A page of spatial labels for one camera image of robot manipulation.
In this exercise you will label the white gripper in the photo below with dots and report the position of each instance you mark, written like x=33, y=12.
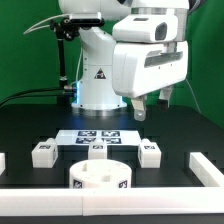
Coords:
x=139, y=69

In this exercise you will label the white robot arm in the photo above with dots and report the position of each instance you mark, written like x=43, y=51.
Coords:
x=95, y=94

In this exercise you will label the white marker tag plate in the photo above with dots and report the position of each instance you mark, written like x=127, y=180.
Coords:
x=111, y=137

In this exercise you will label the black camera on stand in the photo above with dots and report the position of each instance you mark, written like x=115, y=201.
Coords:
x=87, y=19

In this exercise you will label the black camera stand pole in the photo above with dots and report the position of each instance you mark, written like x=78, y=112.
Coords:
x=64, y=30

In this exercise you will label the white obstacle fence frame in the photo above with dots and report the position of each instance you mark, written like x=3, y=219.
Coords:
x=208, y=198

